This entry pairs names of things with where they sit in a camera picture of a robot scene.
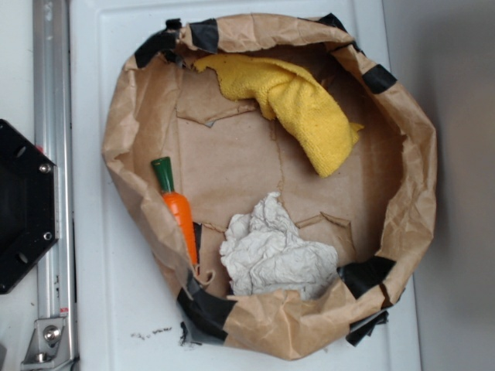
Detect yellow microfiber cloth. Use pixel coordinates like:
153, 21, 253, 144
194, 54, 364, 178

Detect brown paper bag basin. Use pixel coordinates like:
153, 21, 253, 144
102, 14, 437, 360

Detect crumpled white paper towel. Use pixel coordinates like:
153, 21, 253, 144
220, 192, 338, 301

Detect orange toy carrot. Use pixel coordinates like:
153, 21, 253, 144
150, 157, 199, 265

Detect aluminium extrusion rail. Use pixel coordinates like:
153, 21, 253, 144
32, 1, 80, 370

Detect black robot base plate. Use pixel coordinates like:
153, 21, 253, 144
1, 120, 58, 294

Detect metal corner bracket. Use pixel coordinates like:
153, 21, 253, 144
20, 317, 73, 370

